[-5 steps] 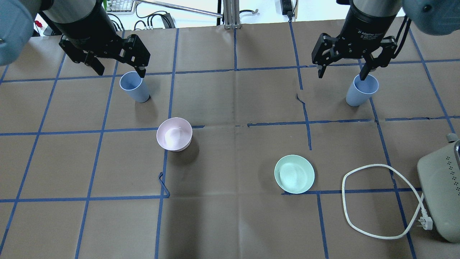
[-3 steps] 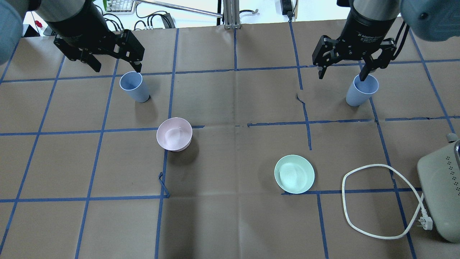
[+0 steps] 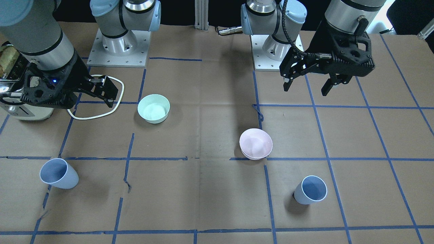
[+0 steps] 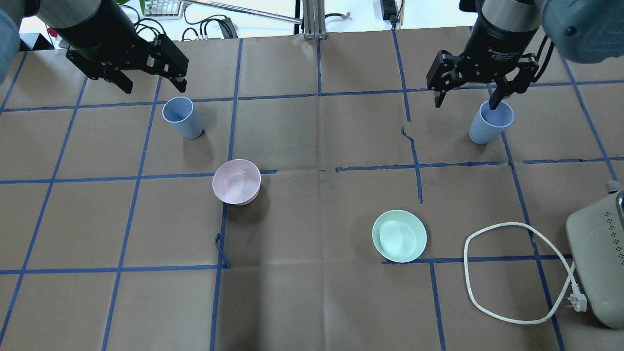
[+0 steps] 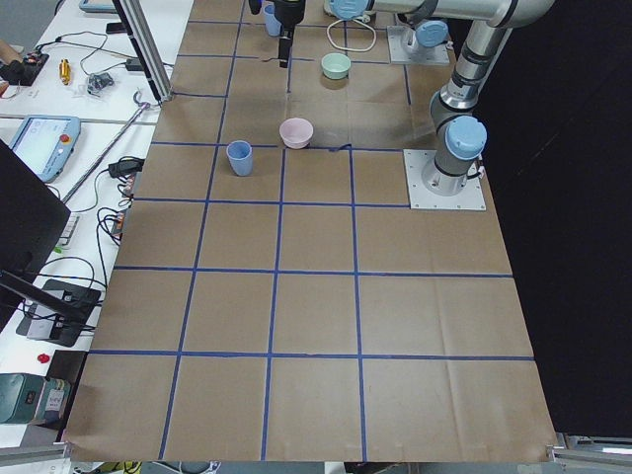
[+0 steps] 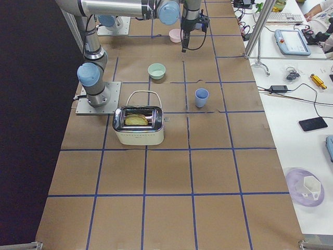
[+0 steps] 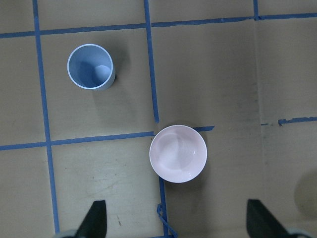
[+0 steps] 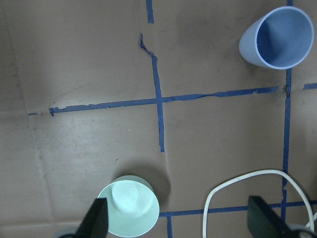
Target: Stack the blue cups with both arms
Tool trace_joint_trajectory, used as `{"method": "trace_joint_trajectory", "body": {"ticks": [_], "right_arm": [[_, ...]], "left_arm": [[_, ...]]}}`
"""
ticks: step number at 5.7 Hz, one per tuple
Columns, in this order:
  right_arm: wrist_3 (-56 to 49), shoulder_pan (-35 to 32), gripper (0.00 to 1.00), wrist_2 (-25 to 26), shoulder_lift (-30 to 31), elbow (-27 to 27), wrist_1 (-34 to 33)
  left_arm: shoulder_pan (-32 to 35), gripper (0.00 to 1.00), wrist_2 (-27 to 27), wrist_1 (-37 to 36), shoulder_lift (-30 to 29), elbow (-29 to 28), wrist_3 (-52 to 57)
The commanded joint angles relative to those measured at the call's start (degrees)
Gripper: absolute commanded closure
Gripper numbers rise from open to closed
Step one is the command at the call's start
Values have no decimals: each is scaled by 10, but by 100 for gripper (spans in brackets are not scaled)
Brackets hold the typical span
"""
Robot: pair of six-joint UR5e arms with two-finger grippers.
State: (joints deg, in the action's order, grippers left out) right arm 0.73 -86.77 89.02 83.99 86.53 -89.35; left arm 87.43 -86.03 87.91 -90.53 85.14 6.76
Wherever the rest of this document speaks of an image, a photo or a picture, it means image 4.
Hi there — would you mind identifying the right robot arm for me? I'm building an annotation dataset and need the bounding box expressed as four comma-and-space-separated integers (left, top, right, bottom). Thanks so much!
426, 0, 624, 110

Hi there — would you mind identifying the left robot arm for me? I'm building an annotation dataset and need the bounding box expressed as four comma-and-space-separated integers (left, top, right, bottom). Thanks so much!
0, 0, 189, 94

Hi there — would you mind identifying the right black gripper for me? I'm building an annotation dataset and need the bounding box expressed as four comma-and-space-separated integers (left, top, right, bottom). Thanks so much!
427, 32, 539, 110

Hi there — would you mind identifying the blue cup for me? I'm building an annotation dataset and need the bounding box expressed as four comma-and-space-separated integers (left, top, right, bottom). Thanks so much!
468, 100, 515, 145
162, 97, 203, 139

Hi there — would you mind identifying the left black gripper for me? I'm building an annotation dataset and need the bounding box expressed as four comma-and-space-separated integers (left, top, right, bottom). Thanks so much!
65, 5, 189, 94

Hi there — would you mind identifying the white power cable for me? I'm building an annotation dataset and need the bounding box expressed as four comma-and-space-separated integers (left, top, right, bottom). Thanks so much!
463, 222, 588, 325

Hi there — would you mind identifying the grey white appliance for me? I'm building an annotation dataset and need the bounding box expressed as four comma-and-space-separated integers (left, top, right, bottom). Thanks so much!
565, 180, 624, 330

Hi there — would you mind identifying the mint green bowl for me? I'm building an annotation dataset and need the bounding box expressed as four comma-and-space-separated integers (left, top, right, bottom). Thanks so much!
371, 209, 428, 264

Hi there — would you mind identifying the pink bowl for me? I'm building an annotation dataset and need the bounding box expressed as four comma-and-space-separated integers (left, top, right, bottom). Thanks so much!
212, 158, 261, 205

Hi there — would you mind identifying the metal rod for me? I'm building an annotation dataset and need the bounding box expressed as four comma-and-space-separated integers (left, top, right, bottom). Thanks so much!
183, 0, 303, 24

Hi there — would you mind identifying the aluminium frame post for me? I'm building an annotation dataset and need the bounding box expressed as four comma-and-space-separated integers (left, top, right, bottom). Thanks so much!
301, 0, 327, 41

